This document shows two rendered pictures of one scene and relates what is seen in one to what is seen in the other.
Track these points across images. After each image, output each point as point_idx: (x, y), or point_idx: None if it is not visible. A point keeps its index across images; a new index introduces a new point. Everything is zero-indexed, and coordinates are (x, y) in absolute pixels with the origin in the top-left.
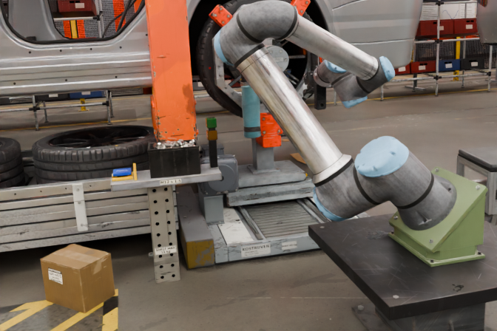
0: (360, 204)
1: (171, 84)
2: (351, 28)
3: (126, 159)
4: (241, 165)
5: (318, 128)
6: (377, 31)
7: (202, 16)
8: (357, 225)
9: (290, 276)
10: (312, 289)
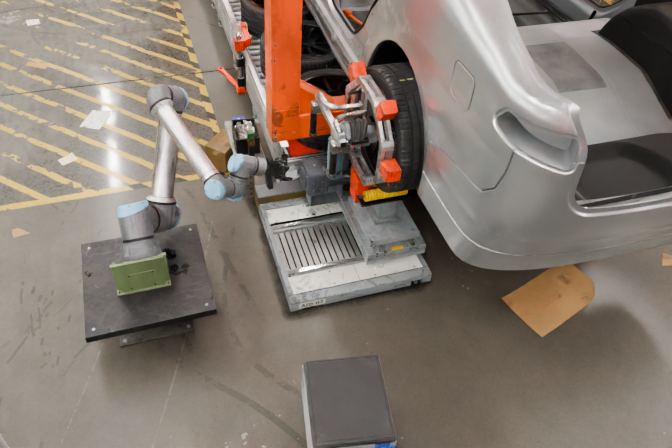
0: None
1: (268, 95)
2: (435, 173)
3: None
4: None
5: (155, 173)
6: (449, 200)
7: None
8: (188, 246)
9: (235, 251)
10: (215, 261)
